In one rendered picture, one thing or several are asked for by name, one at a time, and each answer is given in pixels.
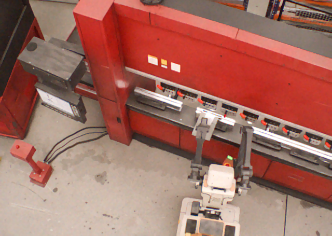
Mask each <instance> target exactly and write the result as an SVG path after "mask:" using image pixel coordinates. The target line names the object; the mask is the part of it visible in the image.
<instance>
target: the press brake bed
mask: <svg viewBox="0 0 332 236"><path fill-rule="evenodd" d="M127 111H128V116H129V120H130V125H131V128H132V130H133V132H134V135H133V139H135V140H138V141H141V142H143V143H145V144H148V145H151V146H154V147H157V148H160V149H163V150H166V151H168V152H171V153H173V154H175V155H178V156H181V157H183V158H187V159H189V160H191V159H192V158H195V155H196V147H197V140H196V137H195V136H193V135H192V132H193V129H190V128H188V127H184V126H181V125H179V124H176V123H172V122H170V121H167V120H164V119H162V118H159V117H156V116H153V115H150V114H147V113H144V112H142V111H139V110H136V109H133V108H131V107H128V106H127ZM239 149H240V146H239V145H236V144H233V143H230V142H227V141H223V140H221V139H218V138H215V137H213V136H212V137H211V139H210V140H209V141H207V140H205V141H204V142H203V147H202V155H201V158H202V160H203V164H204V165H207V166H210V165H211V164H216V165H222V164H223V162H224V161H225V158H226V156H227V155H230V156H232V157H234V158H236V159H237V158H238V153H239ZM250 163H251V165H252V166H253V167H252V169H253V175H252V177H249V179H250V182H253V183H256V184H259V185H262V186H265V187H267V188H270V189H274V190H277V191H279V192H282V193H284V194H287V195H289V196H292V197H295V198H299V199H302V200H304V201H307V202H310V203H313V204H315V205H319V206H321V207H324V208H326V209H329V210H332V178H330V177H327V176H324V175H321V174H319V173H316V172H311V171H308V170H306V169H303V168H300V167H298V166H295V165H292V164H290V163H287V162H284V161H282V160H279V159H276V158H273V157H270V156H267V155H264V154H261V153H259V152H256V151H253V150H251V157H250ZM290 173H292V174H295V175H297V176H300V177H303V178H304V179H303V181H302V182H300V181H297V180H296V179H293V178H289V175H290Z"/></svg>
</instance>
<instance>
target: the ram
mask: <svg viewBox="0 0 332 236"><path fill-rule="evenodd" d="M116 15H117V22H118V28H119V34H120V40H121V46H122V53H123V59H124V65H125V67H128V68H131V69H134V70H137V71H140V72H143V73H146V74H148V75H152V76H155V77H158V78H161V79H164V80H167V81H170V82H174V83H176V84H179V85H182V86H184V87H187V88H191V89H194V90H197V91H200V92H203V93H206V94H210V95H212V96H214V97H216V98H219V99H222V100H226V101H229V102H232V103H235V104H238V105H241V106H245V107H246V108H249V109H252V110H255V111H258V112H261V113H264V114H267V115H270V116H273V117H276V118H279V119H282V120H285V121H288V122H291V123H294V124H297V125H300V126H303V127H306V128H308V129H311V130H314V131H318V132H321V133H323V134H326V135H329V136H332V82H328V81H325V80H321V79H319V78H317V77H314V76H311V75H307V74H304V73H301V72H298V71H295V70H292V69H289V68H287V67H284V66H281V65H277V64H274V63H271V62H268V61H264V60H261V59H260V58H256V57H253V56H250V55H246V54H243V53H240V52H237V51H235V50H231V49H228V48H225V47H222V46H218V45H215V44H211V43H208V42H207V41H204V40H200V39H197V38H193V37H190V36H186V35H183V34H180V33H177V32H173V31H169V30H168V29H164V28H161V27H158V26H155V25H152V24H148V23H145V22H142V21H138V20H135V19H131V18H128V17H124V16H121V15H118V14H116ZM148 55H151V56H154V57H157V64H158V65H155V64H152V63H149V62H148ZM161 59H164V60H167V65H165V66H167V68H165V67H161V65H164V64H161ZM171 63H175V64H178V65H180V66H181V69H180V72H177V71H174V70H171ZM125 69H126V68H125ZM126 70H127V71H131V72H134V73H136V74H138V75H141V76H144V77H147V78H150V79H154V80H157V81H160V82H163V83H166V84H169V85H172V86H174V87H177V88H180V89H183V90H187V91H190V92H193V93H195V94H199V95H202V96H204V97H206V98H209V99H213V100H216V101H219V102H222V103H225V104H228V105H231V106H234V107H237V108H239V109H242V110H245V111H248V112H251V113H253V114H257V115H260V116H263V117H266V118H269V119H272V120H275V121H278V122H281V123H284V124H287V125H289V126H292V127H294V128H297V129H300V130H303V131H306V132H308V133H311V134H314V135H317V136H321V137H324V138H327V139H330V140H332V138H329V137H326V136H323V135H321V134H318V133H315V132H312V131H309V130H306V129H303V128H300V127H297V126H294V125H292V124H289V123H286V122H282V121H279V120H276V119H273V118H270V117H267V116H264V115H261V114H258V113H255V112H253V111H250V110H247V109H244V108H241V107H239V106H236V105H233V104H230V103H227V102H224V101H220V100H217V99H214V98H211V97H209V96H207V95H204V94H201V93H197V92H194V91H191V90H188V89H184V88H181V87H178V86H177V85H174V84H171V83H168V82H165V81H162V80H159V79H155V78H152V77H149V76H146V75H143V74H141V73H138V72H135V71H132V70H129V69H126Z"/></svg>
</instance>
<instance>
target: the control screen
mask: <svg viewBox="0 0 332 236"><path fill-rule="evenodd" d="M37 91H38V92H39V94H40V96H41V98H42V99H43V101H44V102H45V103H48V104H50V105H52V106H54V107H56V108H58V109H60V110H62V111H64V112H66V113H69V114H71V115H73V112H72V110H71V107H70V105H69V103H68V102H67V101H64V100H62V99H60V98H58V97H56V96H53V95H51V94H49V93H47V92H44V91H42V90H40V89H39V88H37ZM48 101H49V102H48Z"/></svg>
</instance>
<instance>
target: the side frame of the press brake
mask: <svg viewBox="0 0 332 236"><path fill-rule="evenodd" d="M114 8H115V7H114V0H80V1H79V2H78V4H77V5H76V7H75V8H74V10H73V15H74V18H75V22H76V27H77V30H78V34H79V37H80V40H81V44H82V47H83V50H84V53H85V57H86V60H87V63H88V67H89V71H90V74H91V78H92V81H93V85H94V88H95V91H96V95H97V98H98V102H99V105H100V109H101V112H102V114H103V117H104V121H105V124H106V127H107V131H108V135H109V138H110V139H111V140H115V141H118V142H120V143H122V144H125V145H127V146H129V145H130V143H131V141H132V139H133V135H134V132H133V130H132V128H131V125H130V120H129V116H128V111H127V106H126V101H127V99H128V98H129V96H130V94H131V92H132V90H133V88H136V87H139V88H142V89H145V90H148V91H151V92H155V91H156V80H154V79H150V78H147V77H144V76H141V75H138V74H136V73H134V72H131V71H127V70H126V69H125V63H124V59H123V53H122V46H121V40H120V34H119V28H118V22H117V15H116V14H115V10H114Z"/></svg>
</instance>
